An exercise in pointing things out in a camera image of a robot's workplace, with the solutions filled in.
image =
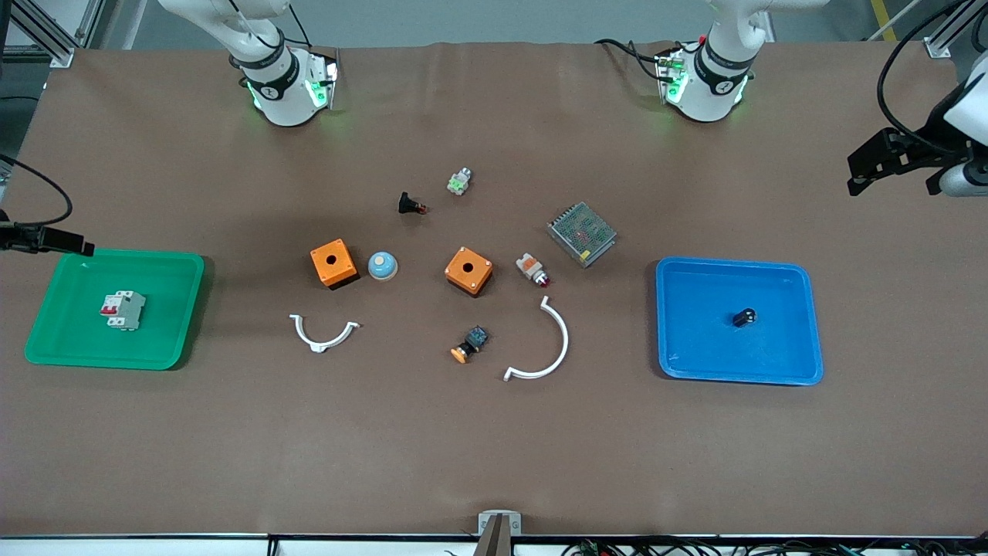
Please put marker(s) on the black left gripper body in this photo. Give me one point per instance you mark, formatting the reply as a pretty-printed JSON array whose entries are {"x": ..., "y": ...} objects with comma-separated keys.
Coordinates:
[{"x": 920, "y": 150}]

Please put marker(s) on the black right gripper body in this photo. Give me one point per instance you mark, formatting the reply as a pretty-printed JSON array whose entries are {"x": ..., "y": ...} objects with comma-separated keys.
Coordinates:
[{"x": 31, "y": 238}]

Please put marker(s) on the white red circuit breaker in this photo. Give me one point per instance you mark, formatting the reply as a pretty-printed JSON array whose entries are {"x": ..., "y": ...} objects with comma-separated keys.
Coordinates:
[{"x": 123, "y": 309}]

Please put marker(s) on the black cylindrical capacitor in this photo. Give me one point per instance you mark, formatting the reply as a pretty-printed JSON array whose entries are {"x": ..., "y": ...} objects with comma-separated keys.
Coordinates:
[{"x": 745, "y": 316}]

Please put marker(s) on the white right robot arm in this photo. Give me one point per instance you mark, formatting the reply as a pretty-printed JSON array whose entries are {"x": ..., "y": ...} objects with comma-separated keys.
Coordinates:
[{"x": 282, "y": 93}]

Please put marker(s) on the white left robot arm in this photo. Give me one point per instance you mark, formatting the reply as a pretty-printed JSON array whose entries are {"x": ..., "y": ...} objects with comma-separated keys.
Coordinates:
[{"x": 714, "y": 85}]

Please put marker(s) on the green plastic tray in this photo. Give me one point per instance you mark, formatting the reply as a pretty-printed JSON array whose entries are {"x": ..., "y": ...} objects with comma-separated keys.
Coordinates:
[{"x": 162, "y": 324}]

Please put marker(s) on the blue plastic tray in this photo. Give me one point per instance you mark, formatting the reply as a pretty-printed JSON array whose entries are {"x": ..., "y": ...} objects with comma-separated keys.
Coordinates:
[{"x": 695, "y": 340}]

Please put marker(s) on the small white pipe clamp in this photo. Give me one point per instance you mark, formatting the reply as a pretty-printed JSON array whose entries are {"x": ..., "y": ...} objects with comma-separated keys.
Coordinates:
[{"x": 320, "y": 344}]

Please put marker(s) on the metal mesh power supply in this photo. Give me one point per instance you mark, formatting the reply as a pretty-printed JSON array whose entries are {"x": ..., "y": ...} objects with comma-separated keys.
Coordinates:
[{"x": 581, "y": 234}]

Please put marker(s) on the blue dome push button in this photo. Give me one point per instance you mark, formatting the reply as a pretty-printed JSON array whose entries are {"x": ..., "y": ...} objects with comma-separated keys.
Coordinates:
[{"x": 383, "y": 266}]

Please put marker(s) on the large white pipe clamp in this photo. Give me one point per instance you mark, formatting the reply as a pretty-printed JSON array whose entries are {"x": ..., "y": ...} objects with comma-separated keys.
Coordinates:
[{"x": 562, "y": 340}]

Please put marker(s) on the orange mushroom push button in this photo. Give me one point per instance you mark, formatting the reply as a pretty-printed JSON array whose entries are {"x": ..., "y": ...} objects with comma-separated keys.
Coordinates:
[{"x": 471, "y": 342}]

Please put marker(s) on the aluminium frame profile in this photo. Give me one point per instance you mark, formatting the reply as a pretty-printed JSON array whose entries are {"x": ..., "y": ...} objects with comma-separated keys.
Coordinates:
[
  {"x": 945, "y": 38},
  {"x": 46, "y": 35}
]

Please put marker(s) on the orange button enclosure box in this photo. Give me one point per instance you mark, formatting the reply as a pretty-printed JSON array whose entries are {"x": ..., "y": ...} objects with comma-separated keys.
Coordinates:
[
  {"x": 468, "y": 270},
  {"x": 333, "y": 262}
]

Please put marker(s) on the black red small switch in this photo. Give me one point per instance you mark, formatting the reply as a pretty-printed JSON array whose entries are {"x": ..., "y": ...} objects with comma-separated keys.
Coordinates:
[{"x": 407, "y": 203}]

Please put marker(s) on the red indicator lamp switch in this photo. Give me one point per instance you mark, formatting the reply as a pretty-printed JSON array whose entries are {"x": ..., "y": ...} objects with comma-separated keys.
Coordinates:
[{"x": 531, "y": 266}]

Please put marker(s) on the green white switch module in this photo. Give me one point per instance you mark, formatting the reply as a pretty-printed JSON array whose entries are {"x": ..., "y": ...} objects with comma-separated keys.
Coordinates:
[{"x": 460, "y": 181}]

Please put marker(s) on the grey metal table bracket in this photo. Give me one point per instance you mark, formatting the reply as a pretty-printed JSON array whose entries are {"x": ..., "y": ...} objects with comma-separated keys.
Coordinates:
[{"x": 485, "y": 521}]

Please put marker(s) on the brown camera post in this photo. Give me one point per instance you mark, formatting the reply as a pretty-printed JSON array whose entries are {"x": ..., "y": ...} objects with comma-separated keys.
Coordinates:
[{"x": 495, "y": 540}]

